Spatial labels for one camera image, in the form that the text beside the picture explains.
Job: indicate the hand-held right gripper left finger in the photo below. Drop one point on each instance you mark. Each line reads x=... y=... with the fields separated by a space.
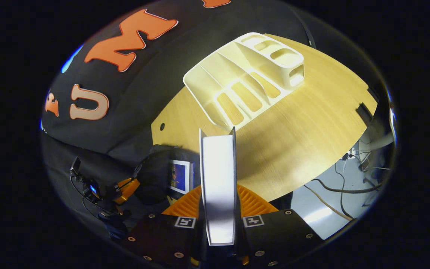
x=162 y=235

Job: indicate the white bookshelf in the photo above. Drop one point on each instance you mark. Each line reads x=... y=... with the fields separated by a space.
x=237 y=71

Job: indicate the black table bracket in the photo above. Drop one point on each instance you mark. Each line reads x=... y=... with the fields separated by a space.
x=364 y=113

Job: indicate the grey portrait cover book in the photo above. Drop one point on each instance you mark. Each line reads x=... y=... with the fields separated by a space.
x=218 y=186

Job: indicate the black schoolbag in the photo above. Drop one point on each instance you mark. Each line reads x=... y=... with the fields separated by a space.
x=155 y=175

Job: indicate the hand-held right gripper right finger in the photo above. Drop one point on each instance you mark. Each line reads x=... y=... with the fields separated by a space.
x=274 y=235

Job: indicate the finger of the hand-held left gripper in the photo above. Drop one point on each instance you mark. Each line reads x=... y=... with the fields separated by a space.
x=127 y=190

